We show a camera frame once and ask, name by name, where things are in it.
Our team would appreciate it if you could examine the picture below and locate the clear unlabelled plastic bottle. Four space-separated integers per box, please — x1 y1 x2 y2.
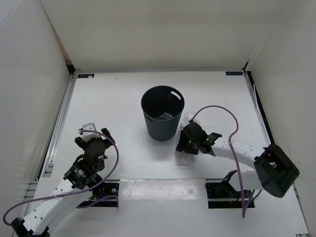
175 123 196 167

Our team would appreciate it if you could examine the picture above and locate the clear bottle white blue label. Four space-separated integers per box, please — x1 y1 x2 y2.
157 113 173 120

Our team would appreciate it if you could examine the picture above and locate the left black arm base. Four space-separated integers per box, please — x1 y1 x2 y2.
77 180 120 209

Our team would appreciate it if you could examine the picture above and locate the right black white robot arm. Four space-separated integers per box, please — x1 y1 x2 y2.
175 121 300 198

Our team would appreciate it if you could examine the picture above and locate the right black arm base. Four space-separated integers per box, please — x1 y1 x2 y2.
204 170 242 209

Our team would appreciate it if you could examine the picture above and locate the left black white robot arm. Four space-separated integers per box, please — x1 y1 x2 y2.
9 123 116 237

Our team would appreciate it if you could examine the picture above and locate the dark grey plastic bin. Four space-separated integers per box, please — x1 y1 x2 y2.
141 85 185 141

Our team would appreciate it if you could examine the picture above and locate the left dark corner label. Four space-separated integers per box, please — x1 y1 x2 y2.
77 74 94 79

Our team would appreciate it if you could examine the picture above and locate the dark corner label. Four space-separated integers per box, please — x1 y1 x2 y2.
225 71 243 76
77 74 94 79

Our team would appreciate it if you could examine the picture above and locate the right dark corner label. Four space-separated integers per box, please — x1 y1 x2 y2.
225 71 243 76

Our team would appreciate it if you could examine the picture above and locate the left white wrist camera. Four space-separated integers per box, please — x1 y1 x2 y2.
78 122 99 142

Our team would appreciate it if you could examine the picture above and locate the left aluminium frame rail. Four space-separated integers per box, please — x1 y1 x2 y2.
12 60 76 237

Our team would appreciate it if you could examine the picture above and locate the right black frame rail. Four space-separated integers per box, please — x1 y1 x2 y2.
242 61 275 144

